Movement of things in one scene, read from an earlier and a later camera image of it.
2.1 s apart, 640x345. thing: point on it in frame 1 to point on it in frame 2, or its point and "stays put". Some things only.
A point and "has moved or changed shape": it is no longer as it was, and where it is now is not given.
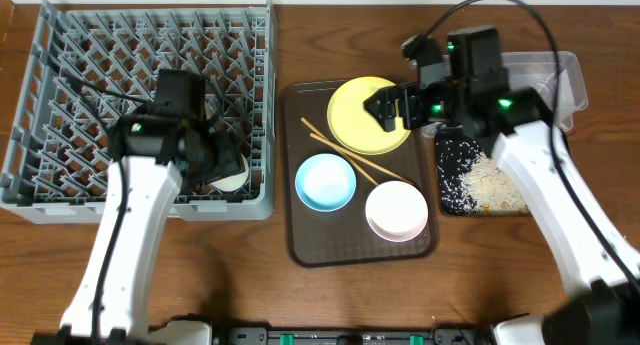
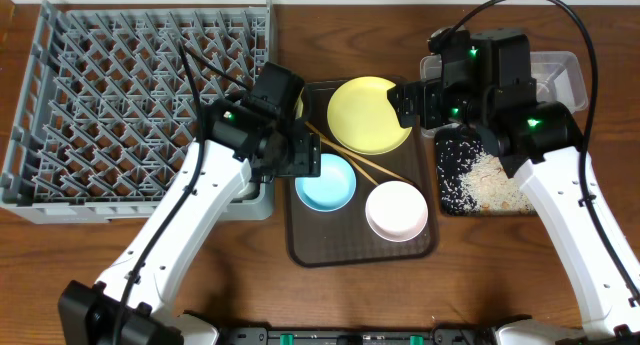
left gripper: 226,161 to 304,155
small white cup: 236,182 has moved or changed shape
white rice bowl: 396,211 stays put
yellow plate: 354,127 stays put
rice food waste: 472,182 stays put
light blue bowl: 325,182 stays put
